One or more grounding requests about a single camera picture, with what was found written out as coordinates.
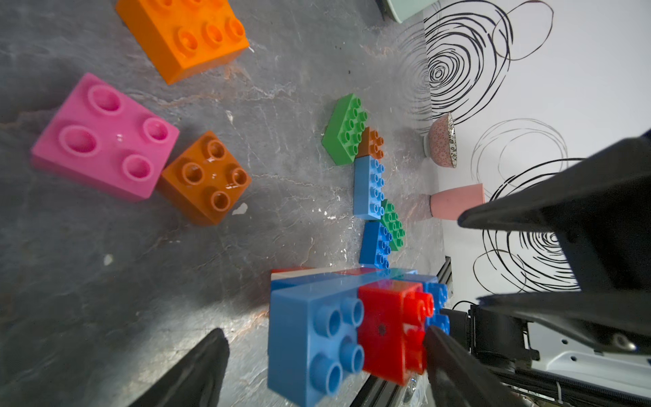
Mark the light blue long brick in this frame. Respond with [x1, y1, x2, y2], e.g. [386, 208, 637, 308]
[267, 274, 439, 407]

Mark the white rectangular brick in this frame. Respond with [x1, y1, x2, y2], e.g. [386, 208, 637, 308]
[270, 267, 345, 281]

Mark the mint green toaster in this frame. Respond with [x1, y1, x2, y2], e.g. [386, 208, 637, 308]
[380, 0, 439, 24]

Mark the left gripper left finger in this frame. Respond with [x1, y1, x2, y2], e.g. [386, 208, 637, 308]
[131, 328, 230, 407]

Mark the small dark blue brick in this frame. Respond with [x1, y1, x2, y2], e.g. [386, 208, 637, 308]
[423, 283, 450, 334]

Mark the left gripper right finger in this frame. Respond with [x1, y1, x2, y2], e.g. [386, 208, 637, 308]
[424, 327, 524, 407]

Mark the green flat brick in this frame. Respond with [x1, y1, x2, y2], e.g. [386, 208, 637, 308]
[381, 199, 405, 252]

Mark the small red brick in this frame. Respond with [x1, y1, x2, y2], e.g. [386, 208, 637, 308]
[357, 279, 436, 387]

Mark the orange rectangular brick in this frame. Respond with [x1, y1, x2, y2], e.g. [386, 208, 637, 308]
[116, 0, 249, 85]

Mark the red rectangular brick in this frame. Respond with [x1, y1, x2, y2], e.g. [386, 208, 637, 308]
[270, 265, 377, 278]

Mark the pink square brick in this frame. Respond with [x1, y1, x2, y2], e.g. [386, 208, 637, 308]
[31, 73, 180, 202]

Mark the light blue vertical brick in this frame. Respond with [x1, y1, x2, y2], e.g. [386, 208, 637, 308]
[354, 155, 385, 220]

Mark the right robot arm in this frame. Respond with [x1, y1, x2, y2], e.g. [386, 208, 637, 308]
[424, 134, 650, 406]

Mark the brown square brick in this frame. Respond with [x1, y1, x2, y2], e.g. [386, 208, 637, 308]
[157, 132, 252, 227]

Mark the pink cup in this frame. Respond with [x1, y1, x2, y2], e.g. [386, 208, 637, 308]
[430, 183, 486, 221]

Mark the small brown brick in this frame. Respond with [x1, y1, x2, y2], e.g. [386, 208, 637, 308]
[357, 127, 384, 161]

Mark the blue rectangular brick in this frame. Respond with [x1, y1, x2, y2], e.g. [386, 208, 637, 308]
[271, 268, 418, 292]

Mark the blue square brick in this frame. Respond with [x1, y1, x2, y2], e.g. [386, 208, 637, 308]
[359, 221, 393, 269]

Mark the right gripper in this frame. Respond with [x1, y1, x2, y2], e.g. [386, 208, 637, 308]
[458, 133, 650, 355]

